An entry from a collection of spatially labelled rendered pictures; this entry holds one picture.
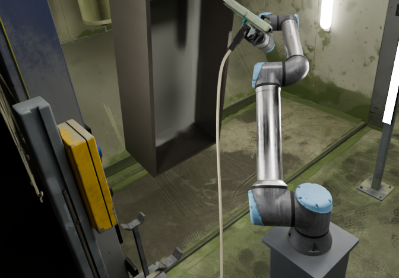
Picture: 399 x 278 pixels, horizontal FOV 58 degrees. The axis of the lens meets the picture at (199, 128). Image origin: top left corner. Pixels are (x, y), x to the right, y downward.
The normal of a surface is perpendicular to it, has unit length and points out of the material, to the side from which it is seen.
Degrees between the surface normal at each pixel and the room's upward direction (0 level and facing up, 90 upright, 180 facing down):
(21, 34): 90
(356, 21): 90
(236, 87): 57
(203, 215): 0
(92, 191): 90
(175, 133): 12
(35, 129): 90
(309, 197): 5
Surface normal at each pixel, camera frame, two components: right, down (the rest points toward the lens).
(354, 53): -0.76, 0.39
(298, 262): -0.09, -0.85
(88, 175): 0.64, 0.35
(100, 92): 0.49, -0.18
